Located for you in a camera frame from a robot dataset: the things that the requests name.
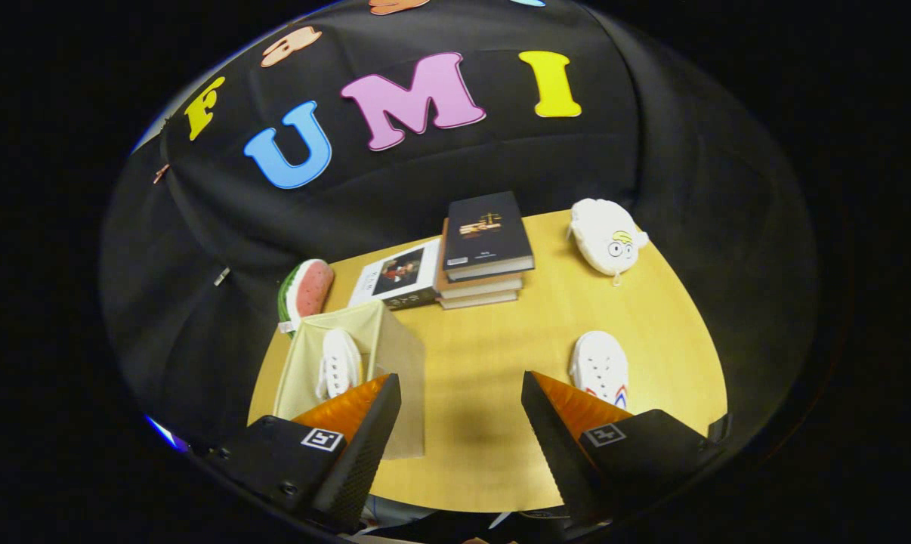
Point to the thick brown book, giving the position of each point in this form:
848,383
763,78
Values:
478,287

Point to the beige fabric storage box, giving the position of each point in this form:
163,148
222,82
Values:
403,363

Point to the thin brown book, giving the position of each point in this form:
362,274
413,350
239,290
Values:
478,301

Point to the pink clip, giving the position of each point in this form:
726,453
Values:
161,174

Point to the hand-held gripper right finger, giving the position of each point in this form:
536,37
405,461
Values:
557,453

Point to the watermelon slice plush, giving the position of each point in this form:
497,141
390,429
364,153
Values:
312,287

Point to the silver clip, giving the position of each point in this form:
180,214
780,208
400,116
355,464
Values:
222,276

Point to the white portrait cover book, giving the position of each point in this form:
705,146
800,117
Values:
365,283

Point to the black hardcover book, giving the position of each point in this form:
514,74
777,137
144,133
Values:
486,234

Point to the white plush pouch with face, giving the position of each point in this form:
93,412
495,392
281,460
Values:
599,234

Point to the white canvas shoe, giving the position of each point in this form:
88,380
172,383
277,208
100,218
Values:
340,363
599,363

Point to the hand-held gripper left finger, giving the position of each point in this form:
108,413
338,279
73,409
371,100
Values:
365,461

